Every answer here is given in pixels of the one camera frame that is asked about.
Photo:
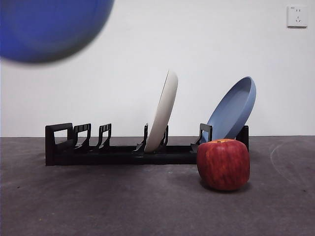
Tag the red apple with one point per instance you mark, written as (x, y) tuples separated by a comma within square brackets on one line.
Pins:
[(223, 164)]

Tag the green round plate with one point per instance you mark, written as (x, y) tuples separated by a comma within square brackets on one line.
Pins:
[(46, 27)]

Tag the white round plate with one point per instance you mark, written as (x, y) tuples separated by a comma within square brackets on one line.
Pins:
[(164, 110)]

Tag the black plate rack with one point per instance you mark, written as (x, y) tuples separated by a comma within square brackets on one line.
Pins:
[(123, 158)]

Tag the blue round plate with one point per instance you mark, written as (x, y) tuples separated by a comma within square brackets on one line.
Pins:
[(231, 110)]

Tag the white wall socket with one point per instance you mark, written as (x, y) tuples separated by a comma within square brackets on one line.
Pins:
[(297, 16)]

